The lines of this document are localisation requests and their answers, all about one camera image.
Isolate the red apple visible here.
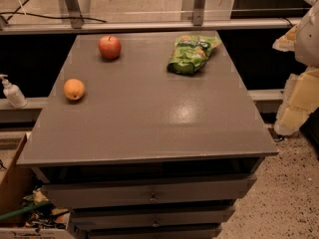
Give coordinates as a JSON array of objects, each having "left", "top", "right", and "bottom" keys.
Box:
[{"left": 98, "top": 36, "right": 122, "bottom": 60}]

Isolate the grey drawer cabinet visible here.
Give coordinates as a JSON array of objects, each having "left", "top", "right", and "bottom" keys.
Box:
[{"left": 18, "top": 33, "right": 277, "bottom": 239}]

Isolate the orange fruit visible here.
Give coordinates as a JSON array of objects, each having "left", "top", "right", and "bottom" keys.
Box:
[{"left": 63, "top": 79, "right": 85, "bottom": 101}]

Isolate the green stick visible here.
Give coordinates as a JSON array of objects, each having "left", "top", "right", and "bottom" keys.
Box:
[{"left": 0, "top": 201, "right": 51, "bottom": 221}]

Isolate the green rice chip bag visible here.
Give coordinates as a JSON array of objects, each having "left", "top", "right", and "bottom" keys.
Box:
[{"left": 166, "top": 35, "right": 221, "bottom": 75}]

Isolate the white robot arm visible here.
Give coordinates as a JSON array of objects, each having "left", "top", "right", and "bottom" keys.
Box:
[{"left": 272, "top": 1, "right": 319, "bottom": 135}]

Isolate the white pump bottle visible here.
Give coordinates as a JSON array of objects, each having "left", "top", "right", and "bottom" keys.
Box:
[{"left": 0, "top": 74, "right": 27, "bottom": 109}]

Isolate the cardboard box with clutter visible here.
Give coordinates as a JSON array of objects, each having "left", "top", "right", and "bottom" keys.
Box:
[{"left": 0, "top": 132, "right": 76, "bottom": 239}]

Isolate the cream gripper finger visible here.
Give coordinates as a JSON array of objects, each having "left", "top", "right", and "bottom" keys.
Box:
[
  {"left": 272, "top": 25, "right": 297, "bottom": 52},
  {"left": 274, "top": 67, "right": 319, "bottom": 135}
]

